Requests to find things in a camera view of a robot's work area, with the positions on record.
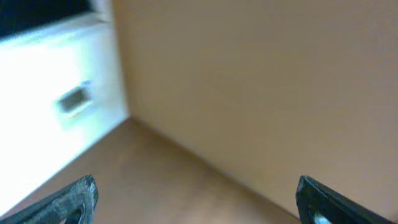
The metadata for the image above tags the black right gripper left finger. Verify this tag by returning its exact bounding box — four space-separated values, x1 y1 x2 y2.
1 175 99 224

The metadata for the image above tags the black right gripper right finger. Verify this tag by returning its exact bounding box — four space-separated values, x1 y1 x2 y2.
295 175 394 224

